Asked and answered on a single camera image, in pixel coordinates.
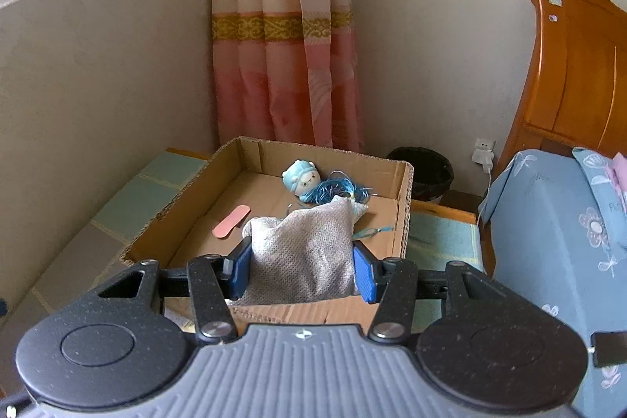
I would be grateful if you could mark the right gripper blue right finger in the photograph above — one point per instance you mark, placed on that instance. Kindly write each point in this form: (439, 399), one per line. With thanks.
(395, 285)

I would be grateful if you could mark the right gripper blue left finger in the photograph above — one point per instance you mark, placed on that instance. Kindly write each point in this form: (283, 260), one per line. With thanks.
(208, 282)

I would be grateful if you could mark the pink nail file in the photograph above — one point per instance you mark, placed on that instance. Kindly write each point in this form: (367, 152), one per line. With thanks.
(223, 229)

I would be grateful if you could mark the grey pouch large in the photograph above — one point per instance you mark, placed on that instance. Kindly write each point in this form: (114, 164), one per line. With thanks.
(306, 256)

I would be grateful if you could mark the blue white string sachet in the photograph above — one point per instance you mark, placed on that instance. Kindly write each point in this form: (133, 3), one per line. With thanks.
(340, 185)

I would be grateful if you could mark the blue white doll head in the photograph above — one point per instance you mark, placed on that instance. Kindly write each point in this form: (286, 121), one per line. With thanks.
(301, 177)

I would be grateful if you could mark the grey checked blanket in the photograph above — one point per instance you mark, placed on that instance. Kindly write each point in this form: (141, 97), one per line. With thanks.
(98, 226)

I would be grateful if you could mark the cardboard box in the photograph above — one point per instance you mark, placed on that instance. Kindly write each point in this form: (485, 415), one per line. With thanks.
(348, 310)

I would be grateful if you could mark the black waste bin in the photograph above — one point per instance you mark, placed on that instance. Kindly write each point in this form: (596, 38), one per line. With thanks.
(433, 174)

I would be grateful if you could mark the blue floral bedsheet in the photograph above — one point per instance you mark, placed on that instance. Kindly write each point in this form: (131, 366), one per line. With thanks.
(558, 231)

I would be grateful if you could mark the black smartphone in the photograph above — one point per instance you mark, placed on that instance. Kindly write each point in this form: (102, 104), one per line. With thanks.
(609, 348)

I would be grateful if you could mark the pink patterned curtain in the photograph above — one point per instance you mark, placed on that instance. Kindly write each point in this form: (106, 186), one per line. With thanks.
(286, 70)

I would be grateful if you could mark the pink floral quilt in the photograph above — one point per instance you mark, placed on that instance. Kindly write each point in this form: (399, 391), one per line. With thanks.
(617, 171)

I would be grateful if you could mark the wooden headboard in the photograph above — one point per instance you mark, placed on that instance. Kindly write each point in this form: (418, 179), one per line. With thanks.
(575, 90)

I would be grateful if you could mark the white wall charger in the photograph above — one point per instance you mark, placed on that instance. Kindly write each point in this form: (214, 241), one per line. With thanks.
(483, 154)

